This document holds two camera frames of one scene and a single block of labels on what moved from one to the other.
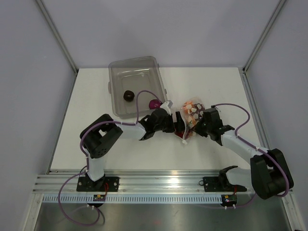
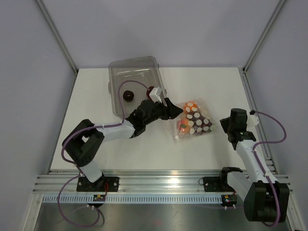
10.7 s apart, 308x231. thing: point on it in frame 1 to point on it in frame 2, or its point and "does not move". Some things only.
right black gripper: [197, 128] to [224, 121]
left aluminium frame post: [58, 37] does not move
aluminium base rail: [50, 181] does not move
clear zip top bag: [192, 110] does not move
